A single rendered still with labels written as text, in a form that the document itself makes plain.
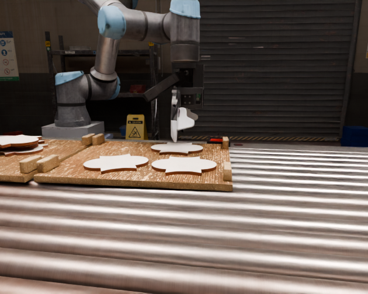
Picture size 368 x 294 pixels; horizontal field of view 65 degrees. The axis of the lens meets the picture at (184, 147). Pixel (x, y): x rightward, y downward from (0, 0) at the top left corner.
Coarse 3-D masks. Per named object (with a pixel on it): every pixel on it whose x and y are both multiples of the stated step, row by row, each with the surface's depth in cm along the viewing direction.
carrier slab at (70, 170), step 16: (112, 144) 88; (128, 144) 88; (144, 144) 88; (192, 144) 88; (208, 144) 88; (64, 160) 70; (80, 160) 70; (224, 160) 70; (48, 176) 59; (64, 176) 59; (80, 176) 59; (96, 176) 59; (112, 176) 59; (128, 176) 59; (144, 176) 59; (160, 176) 59; (176, 176) 59; (192, 176) 59; (208, 176) 59
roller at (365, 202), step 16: (128, 192) 57; (144, 192) 57; (160, 192) 56; (176, 192) 56; (192, 192) 56; (208, 192) 55; (224, 192) 55; (240, 192) 55; (256, 192) 55; (272, 192) 55
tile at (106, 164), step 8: (88, 160) 67; (96, 160) 67; (104, 160) 67; (112, 160) 67; (120, 160) 67; (128, 160) 67; (136, 160) 67; (144, 160) 67; (88, 168) 62; (96, 168) 62; (104, 168) 62; (112, 168) 62; (120, 168) 62; (128, 168) 62; (136, 168) 62
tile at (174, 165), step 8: (160, 160) 67; (168, 160) 67; (176, 160) 67; (184, 160) 67; (192, 160) 67; (200, 160) 67; (208, 160) 67; (152, 168) 63; (160, 168) 62; (168, 168) 62; (176, 168) 62; (184, 168) 62; (192, 168) 62; (200, 168) 62; (208, 168) 62
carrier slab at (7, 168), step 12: (48, 144) 88; (60, 144) 88; (72, 144) 88; (0, 156) 74; (12, 156) 74; (24, 156) 74; (60, 156) 74; (0, 168) 64; (12, 168) 64; (0, 180) 60; (12, 180) 60; (24, 180) 60
